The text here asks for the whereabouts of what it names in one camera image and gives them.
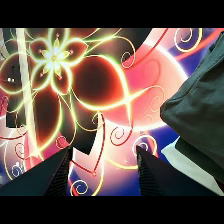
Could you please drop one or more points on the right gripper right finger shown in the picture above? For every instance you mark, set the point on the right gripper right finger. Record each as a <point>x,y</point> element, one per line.
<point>163,181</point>

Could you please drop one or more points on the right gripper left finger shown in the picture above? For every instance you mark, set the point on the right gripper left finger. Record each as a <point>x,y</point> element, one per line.
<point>43,178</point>

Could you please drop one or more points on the white garment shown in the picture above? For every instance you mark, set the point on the white garment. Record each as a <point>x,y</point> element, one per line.
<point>193,165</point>

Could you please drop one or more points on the dark green garment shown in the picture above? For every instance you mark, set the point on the dark green garment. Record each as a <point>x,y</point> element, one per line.
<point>200,106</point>

